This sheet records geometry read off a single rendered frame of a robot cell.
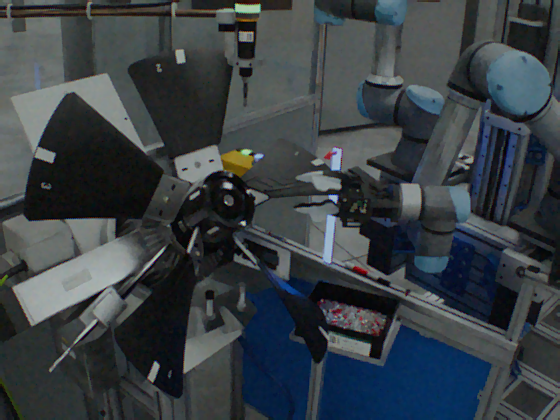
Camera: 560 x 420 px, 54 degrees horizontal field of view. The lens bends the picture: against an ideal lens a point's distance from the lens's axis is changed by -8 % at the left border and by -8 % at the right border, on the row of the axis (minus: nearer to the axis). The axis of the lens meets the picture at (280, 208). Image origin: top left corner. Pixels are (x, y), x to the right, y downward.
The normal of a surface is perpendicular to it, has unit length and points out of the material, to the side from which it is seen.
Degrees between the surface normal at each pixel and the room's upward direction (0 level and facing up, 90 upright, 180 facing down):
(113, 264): 50
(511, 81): 86
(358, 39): 90
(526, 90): 86
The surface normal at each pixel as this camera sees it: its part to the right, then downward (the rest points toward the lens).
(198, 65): 0.15, -0.32
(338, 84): 0.50, 0.41
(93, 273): 0.63, -0.33
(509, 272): -0.75, 0.27
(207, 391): 0.04, -0.89
